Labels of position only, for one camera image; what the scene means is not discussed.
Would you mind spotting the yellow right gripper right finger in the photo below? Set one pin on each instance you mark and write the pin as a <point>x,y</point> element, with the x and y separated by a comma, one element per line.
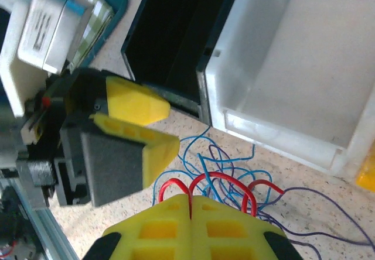
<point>234,242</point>

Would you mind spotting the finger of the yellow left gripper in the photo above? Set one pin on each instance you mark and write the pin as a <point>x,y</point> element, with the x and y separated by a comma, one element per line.
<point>132,102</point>
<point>158,154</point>

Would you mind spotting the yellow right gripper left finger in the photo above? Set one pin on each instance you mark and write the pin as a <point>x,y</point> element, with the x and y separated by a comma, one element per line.
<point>164,242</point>

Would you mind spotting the black plastic bin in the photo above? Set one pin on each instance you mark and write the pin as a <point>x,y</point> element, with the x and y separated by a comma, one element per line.
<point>175,23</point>

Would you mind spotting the green checked cloth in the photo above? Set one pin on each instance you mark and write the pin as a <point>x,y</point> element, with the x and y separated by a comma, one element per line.
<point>96,17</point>

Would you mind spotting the yellow plastic bin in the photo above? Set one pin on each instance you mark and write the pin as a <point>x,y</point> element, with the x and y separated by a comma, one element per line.
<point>367,172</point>

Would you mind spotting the white plastic bin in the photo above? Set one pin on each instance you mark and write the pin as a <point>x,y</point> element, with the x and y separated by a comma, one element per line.
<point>307,66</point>

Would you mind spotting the aluminium frame rail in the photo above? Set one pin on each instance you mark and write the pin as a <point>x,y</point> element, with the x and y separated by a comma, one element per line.
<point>49,230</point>

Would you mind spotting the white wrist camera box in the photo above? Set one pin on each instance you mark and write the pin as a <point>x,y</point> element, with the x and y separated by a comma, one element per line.
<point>38,31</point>

